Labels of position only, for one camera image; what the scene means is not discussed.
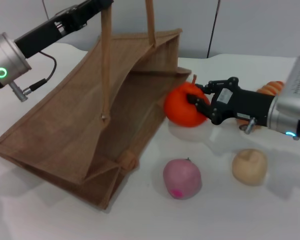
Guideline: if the pink toy peach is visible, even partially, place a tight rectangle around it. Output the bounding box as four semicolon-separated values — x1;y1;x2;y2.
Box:
162;157;203;201

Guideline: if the beige round toy bun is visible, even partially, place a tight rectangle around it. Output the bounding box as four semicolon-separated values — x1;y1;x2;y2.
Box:
231;148;268;187

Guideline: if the silver plug with black cable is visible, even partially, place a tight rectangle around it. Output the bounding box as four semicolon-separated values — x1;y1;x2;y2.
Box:
9;51;57;102
241;117;257;135

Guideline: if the orange ridged toy croissant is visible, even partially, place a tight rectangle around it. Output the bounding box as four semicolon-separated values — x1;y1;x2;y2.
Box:
236;80;285;131

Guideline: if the orange toy fruit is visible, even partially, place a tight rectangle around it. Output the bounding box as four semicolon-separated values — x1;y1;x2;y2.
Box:
163;74;211;128

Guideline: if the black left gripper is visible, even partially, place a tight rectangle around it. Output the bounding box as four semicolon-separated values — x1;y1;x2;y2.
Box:
14;0;115;60

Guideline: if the brown jute handbag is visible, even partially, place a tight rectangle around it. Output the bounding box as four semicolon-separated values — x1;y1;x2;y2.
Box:
0;0;192;211

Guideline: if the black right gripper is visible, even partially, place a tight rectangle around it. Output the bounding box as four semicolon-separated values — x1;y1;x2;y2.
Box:
186;76;276;127

